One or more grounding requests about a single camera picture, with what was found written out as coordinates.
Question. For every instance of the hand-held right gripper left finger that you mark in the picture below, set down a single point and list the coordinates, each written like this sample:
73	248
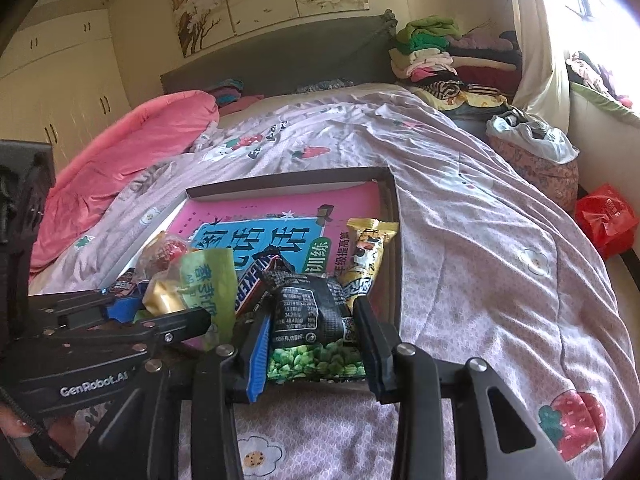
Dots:
257	360

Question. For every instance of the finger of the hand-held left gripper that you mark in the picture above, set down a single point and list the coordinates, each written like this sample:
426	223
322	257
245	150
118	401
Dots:
90	310
175	325

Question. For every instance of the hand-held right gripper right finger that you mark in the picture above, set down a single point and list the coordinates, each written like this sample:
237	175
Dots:
372	355

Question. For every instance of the blue cookie packet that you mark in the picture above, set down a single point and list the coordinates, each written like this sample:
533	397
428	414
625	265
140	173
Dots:
122	287

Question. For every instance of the green label pastry packet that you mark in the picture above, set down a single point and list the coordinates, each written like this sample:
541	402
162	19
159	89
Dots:
205	280

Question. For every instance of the black green pea packet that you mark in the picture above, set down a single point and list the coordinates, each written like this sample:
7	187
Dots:
310	320

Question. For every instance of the red label pastry packet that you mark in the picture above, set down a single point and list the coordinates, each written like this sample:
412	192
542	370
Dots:
165	252

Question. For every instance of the brown chocolate bar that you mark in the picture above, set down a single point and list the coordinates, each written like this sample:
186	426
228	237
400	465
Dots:
255	280

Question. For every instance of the yellow tube snack packet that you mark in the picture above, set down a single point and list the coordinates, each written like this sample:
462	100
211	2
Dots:
367	250

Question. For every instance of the person's left hand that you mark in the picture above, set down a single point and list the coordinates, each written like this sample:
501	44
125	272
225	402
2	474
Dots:
15	425

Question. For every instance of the strawberry printed blanket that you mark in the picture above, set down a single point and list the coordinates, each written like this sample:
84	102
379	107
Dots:
475	260

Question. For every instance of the pink quilt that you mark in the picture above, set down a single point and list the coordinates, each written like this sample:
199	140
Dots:
125	160

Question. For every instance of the pink book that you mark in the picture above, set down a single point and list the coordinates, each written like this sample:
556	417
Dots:
300	205

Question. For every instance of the cream wardrobe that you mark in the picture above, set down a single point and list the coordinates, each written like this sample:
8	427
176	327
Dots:
65	85

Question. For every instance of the pink teal pillow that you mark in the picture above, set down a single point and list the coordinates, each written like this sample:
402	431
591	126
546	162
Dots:
230	92

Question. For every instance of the floral cloth bag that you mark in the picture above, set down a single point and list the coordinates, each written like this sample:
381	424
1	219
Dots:
545	180

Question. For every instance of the red plastic bag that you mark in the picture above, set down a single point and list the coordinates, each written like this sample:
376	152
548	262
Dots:
605	215

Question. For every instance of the dark patterned cloth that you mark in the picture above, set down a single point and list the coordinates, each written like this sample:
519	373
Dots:
325	85

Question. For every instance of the grey bed headboard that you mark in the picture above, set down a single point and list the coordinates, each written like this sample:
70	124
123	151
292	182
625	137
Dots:
300	55

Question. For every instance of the pile of folded clothes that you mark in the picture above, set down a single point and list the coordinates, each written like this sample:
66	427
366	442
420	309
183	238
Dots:
435	55

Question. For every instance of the cream curtain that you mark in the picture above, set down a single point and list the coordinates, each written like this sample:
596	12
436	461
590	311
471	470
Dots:
545	60

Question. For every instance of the clothes on window sill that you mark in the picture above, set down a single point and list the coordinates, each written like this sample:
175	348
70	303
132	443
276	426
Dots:
590	72

